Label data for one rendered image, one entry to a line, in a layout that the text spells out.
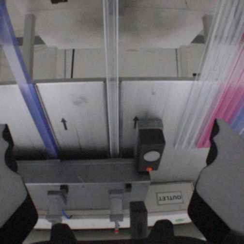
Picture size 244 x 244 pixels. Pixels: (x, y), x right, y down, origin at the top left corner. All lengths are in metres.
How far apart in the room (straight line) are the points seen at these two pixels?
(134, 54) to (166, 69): 0.38
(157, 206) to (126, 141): 0.19
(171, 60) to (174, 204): 1.82
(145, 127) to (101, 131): 0.07
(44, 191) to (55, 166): 0.05
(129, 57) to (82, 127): 1.79
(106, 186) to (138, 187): 0.06
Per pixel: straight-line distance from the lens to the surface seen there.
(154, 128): 0.28
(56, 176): 0.34
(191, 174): 0.47
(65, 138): 0.32
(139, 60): 2.06
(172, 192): 0.47
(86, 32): 0.86
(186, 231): 0.57
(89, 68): 2.03
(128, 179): 0.32
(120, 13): 0.66
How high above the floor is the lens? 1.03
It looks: 2 degrees down
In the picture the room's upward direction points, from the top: 179 degrees clockwise
